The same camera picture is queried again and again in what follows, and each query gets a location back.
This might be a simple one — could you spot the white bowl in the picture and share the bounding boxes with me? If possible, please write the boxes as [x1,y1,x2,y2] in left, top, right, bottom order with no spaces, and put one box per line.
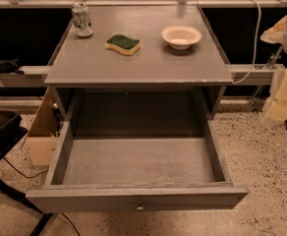
[161,25,201,50]

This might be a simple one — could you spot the grey open top drawer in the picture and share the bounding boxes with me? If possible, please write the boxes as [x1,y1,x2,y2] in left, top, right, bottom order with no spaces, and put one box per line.
[26,91,250,214]

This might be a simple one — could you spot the grey wooden cabinet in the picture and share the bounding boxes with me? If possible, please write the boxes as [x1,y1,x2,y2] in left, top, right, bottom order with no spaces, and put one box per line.
[45,5,232,139]

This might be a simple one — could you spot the metal frame rail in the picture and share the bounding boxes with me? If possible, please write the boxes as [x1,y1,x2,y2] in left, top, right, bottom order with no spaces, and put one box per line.
[0,64,284,88]

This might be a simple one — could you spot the black floor cable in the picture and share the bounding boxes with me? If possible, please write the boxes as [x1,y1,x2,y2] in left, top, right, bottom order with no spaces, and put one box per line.
[2,155,83,236]

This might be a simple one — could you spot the crushed silver can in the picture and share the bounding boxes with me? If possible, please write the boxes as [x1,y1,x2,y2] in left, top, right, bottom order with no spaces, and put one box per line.
[72,3,93,37]

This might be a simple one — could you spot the black object on rail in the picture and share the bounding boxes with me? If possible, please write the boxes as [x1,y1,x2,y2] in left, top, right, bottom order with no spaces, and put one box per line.
[0,59,24,75]

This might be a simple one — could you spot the green and yellow sponge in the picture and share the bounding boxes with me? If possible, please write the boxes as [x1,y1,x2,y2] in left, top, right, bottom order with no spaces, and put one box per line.
[105,34,141,56]

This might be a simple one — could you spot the cardboard box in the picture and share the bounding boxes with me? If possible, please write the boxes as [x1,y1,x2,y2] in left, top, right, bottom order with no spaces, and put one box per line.
[27,88,62,166]

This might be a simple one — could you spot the white cable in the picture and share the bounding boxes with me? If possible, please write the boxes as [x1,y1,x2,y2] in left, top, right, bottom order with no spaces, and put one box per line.
[231,0,263,85]

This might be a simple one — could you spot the metal drawer knob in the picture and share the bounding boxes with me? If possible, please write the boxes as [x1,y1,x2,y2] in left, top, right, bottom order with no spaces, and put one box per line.
[136,205,144,212]

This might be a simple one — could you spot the black chair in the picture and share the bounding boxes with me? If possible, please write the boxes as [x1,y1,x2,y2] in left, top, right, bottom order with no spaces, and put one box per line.
[0,110,52,236]

